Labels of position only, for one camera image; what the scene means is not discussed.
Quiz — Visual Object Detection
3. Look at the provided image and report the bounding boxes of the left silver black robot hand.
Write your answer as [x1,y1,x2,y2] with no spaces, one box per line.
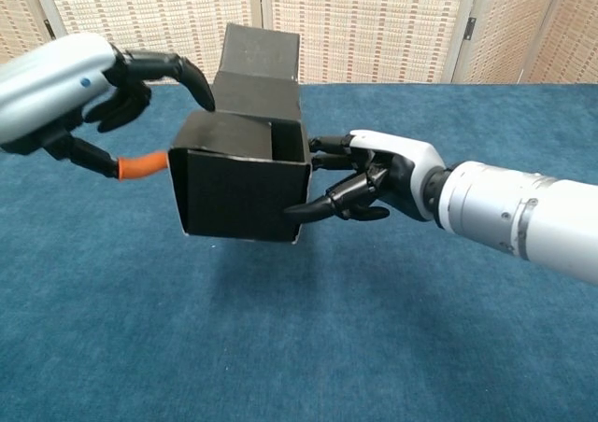
[0,33,217,183]

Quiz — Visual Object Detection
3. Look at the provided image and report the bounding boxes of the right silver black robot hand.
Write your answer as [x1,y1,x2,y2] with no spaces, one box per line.
[283,129,448,222]

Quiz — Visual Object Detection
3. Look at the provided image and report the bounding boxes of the black cardboard folding box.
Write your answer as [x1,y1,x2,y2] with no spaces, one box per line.
[167,22,313,246]

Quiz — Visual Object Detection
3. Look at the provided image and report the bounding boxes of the woven bamboo folding screen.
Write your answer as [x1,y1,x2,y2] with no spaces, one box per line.
[0,0,598,94]

